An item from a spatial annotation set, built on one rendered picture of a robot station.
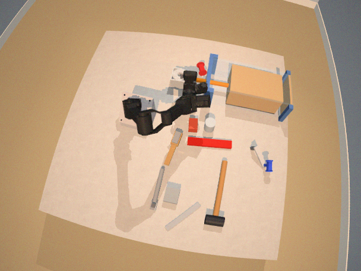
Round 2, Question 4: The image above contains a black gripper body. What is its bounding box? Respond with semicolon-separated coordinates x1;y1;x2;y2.
182;70;197;95

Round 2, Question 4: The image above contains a black-headed mallet with wooden handle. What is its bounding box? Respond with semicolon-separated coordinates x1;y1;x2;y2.
204;160;227;227

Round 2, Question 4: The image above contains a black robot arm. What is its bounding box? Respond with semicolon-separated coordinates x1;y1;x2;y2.
122;82;211;136

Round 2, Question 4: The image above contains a grey cylinder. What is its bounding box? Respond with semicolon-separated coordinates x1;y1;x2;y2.
204;117;216;133

